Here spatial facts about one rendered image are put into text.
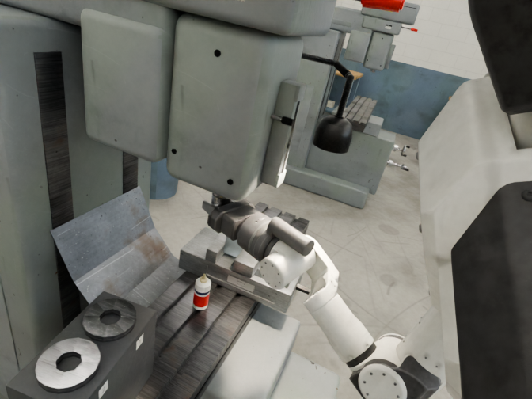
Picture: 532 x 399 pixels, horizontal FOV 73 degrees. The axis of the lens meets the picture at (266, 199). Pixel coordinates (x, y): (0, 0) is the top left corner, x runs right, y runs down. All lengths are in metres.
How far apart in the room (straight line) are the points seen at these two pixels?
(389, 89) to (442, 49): 1.01
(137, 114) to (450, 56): 6.67
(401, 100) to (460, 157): 6.93
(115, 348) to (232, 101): 0.47
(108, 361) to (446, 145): 0.59
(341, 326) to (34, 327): 0.82
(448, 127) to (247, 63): 0.38
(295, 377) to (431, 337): 0.62
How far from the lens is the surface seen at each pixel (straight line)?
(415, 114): 7.27
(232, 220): 0.77
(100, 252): 1.11
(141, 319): 0.75
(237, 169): 0.68
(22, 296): 1.13
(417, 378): 0.67
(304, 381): 1.20
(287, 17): 0.58
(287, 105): 0.70
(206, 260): 1.07
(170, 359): 0.92
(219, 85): 0.66
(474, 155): 0.30
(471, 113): 0.34
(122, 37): 0.75
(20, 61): 0.86
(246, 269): 1.02
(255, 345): 1.07
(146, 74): 0.72
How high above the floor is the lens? 1.67
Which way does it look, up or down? 28 degrees down
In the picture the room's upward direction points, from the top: 12 degrees clockwise
